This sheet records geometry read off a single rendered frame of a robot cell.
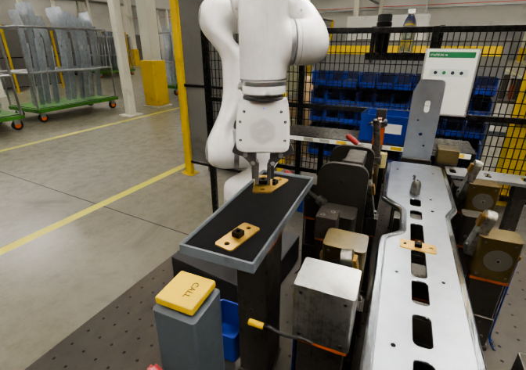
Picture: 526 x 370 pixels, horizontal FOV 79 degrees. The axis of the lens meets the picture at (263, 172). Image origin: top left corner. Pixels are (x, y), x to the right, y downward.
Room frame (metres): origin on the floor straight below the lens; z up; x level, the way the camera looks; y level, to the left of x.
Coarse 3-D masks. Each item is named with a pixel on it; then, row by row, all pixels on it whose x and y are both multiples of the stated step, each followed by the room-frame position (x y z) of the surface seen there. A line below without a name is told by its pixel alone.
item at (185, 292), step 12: (180, 276) 0.37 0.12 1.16; (192, 276) 0.37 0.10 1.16; (168, 288) 0.35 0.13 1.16; (180, 288) 0.35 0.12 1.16; (192, 288) 0.35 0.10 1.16; (204, 288) 0.35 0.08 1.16; (156, 300) 0.33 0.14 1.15; (168, 300) 0.33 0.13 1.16; (180, 300) 0.33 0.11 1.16; (192, 300) 0.33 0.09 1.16; (192, 312) 0.31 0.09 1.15
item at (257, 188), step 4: (260, 176) 0.63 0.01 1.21; (264, 176) 0.63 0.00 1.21; (260, 180) 0.59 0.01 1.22; (264, 180) 0.59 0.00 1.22; (260, 184) 0.59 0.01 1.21; (264, 184) 0.59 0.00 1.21; (256, 188) 0.57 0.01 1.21; (260, 188) 0.57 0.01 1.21; (264, 188) 0.57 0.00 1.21; (268, 188) 0.57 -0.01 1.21; (256, 192) 0.56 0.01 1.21; (260, 192) 0.56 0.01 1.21; (264, 192) 0.56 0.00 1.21; (268, 192) 0.55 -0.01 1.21
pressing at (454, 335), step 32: (384, 192) 0.98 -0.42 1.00; (448, 192) 0.99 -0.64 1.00; (416, 224) 0.78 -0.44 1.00; (448, 224) 0.79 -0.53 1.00; (384, 256) 0.64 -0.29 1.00; (448, 256) 0.64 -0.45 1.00; (384, 288) 0.53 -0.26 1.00; (448, 288) 0.53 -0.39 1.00; (384, 320) 0.44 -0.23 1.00; (448, 320) 0.44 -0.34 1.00; (384, 352) 0.38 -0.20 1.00; (416, 352) 0.38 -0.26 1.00; (448, 352) 0.38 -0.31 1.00; (480, 352) 0.38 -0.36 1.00
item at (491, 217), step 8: (480, 216) 0.68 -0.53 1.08; (488, 216) 0.66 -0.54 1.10; (496, 216) 0.66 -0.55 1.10; (480, 224) 0.67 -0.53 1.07; (488, 224) 0.66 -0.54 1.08; (472, 232) 0.69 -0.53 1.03; (480, 232) 0.66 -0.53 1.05; (488, 232) 0.65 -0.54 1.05; (472, 240) 0.67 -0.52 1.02; (464, 248) 0.68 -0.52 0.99; (472, 248) 0.66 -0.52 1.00
